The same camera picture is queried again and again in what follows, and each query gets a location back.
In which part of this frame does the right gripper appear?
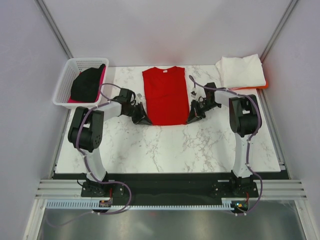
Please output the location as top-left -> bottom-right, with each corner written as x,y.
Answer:
186,99 -> 220,125

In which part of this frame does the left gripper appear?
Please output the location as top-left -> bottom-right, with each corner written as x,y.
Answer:
123,102 -> 152,126

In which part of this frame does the red t-shirt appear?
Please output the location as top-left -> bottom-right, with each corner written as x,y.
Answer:
142,66 -> 190,126

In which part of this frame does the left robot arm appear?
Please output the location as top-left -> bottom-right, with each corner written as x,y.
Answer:
67,88 -> 152,198

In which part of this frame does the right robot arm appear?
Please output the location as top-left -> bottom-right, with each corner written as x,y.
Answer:
186,82 -> 262,198

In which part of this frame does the black t-shirt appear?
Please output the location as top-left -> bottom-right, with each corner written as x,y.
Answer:
70,63 -> 106,103

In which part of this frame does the folded white t-shirt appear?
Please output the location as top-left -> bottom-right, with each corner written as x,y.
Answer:
215,54 -> 266,89

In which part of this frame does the pink t-shirt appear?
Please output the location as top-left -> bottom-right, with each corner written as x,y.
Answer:
67,65 -> 107,104

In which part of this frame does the folded orange t-shirt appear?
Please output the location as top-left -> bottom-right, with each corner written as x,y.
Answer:
230,79 -> 269,90

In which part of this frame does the white plastic basket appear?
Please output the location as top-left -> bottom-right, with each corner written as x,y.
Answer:
52,57 -> 109,109

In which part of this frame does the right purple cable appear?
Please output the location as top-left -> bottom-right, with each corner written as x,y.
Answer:
188,74 -> 263,216

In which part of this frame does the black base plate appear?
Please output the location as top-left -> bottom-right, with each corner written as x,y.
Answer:
80,172 -> 261,210

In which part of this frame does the white slotted cable duct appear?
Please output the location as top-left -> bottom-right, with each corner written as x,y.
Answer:
45,198 -> 249,211

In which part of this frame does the aluminium rail frame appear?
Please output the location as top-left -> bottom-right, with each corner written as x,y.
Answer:
24,132 -> 317,240

